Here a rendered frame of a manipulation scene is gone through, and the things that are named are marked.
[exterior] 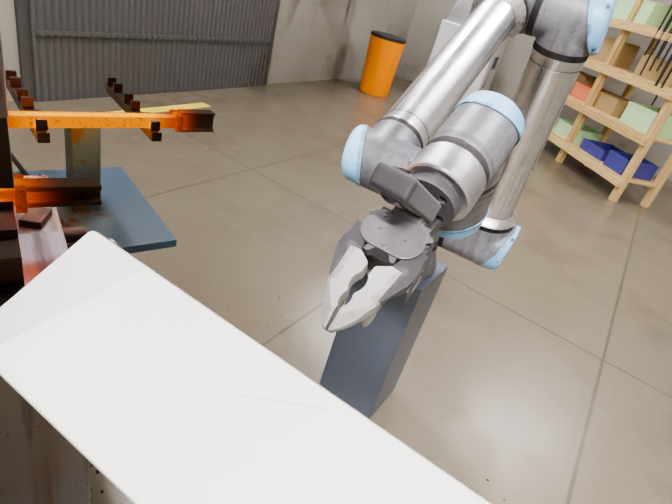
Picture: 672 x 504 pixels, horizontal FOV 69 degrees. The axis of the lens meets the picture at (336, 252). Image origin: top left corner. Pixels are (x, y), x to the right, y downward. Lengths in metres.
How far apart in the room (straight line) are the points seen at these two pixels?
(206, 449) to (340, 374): 1.57
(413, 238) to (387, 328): 1.08
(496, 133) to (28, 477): 0.81
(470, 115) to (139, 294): 0.47
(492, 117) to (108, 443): 0.53
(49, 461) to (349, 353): 1.07
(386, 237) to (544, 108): 0.76
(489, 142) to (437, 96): 0.26
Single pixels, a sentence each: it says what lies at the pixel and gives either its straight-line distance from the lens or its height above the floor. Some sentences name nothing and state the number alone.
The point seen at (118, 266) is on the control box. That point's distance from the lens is 0.27.
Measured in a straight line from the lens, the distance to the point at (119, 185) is 1.43.
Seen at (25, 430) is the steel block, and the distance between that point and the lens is 0.82.
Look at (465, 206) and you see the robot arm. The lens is 0.58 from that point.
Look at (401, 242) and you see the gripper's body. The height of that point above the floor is 1.13.
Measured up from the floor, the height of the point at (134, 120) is 0.97.
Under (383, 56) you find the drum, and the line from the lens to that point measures 6.40.
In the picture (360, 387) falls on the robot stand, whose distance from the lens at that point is 1.76.
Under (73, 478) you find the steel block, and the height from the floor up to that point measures 0.58.
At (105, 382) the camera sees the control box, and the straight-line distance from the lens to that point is 0.25.
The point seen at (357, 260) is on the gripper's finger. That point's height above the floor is 1.10.
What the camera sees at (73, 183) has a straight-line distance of 0.76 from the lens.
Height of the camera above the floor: 1.36
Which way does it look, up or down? 30 degrees down
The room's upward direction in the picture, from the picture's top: 16 degrees clockwise
